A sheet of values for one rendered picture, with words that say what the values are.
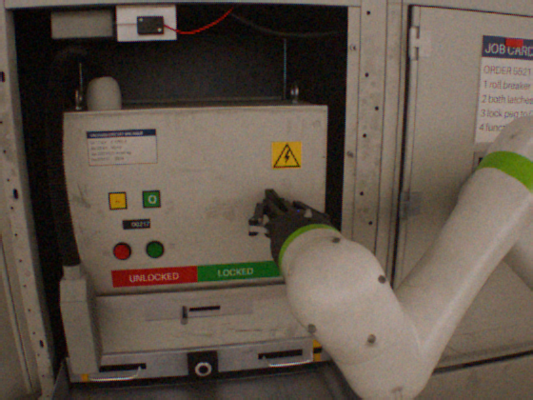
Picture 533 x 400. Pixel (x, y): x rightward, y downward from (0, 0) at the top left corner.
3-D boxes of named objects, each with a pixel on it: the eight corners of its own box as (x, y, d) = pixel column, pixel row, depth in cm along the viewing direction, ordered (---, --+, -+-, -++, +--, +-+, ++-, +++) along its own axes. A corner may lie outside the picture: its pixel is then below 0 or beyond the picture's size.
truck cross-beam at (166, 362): (330, 360, 99) (332, 336, 97) (70, 383, 89) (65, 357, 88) (324, 348, 103) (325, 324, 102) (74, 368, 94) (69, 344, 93)
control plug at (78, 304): (99, 373, 79) (85, 284, 74) (71, 375, 78) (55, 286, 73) (105, 350, 86) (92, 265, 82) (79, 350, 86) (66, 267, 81)
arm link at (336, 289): (373, 239, 45) (278, 306, 45) (425, 326, 49) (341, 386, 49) (327, 199, 58) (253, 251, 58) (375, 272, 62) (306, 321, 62)
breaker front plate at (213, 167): (319, 343, 97) (327, 110, 84) (80, 363, 89) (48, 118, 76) (317, 340, 98) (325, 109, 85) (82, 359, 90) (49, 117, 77)
